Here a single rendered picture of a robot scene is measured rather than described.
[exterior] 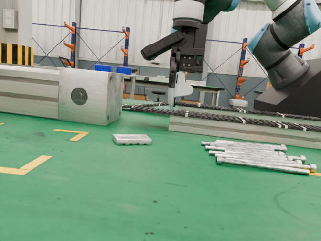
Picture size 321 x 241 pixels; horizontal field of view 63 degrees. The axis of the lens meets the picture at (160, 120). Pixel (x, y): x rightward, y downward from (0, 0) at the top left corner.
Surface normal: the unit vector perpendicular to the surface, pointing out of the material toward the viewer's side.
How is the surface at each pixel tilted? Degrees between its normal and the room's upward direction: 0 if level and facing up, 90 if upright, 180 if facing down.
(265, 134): 90
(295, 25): 115
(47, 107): 90
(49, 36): 90
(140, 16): 90
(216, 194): 0
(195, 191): 0
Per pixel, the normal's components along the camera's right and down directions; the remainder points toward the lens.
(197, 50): -0.14, 0.15
